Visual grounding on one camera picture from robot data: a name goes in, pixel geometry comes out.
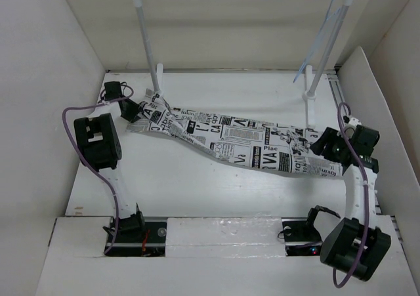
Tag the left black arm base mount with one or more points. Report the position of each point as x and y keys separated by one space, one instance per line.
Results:
x=149 y=242

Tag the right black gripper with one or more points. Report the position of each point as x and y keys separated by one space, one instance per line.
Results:
x=329 y=136

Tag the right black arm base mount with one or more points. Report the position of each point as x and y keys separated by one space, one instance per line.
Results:
x=300 y=236

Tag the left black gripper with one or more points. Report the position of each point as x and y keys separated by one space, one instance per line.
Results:
x=135 y=109

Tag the clear blue plastic hanger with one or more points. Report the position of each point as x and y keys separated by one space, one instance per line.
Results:
x=318 y=39

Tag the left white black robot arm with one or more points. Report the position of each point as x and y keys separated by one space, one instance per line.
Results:
x=97 y=144

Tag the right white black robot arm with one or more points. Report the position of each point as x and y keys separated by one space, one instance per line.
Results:
x=356 y=245

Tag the aluminium rail right side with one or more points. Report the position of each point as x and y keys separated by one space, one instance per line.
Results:
x=344 y=112

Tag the black white newspaper print trousers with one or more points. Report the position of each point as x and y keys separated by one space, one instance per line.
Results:
x=240 y=141

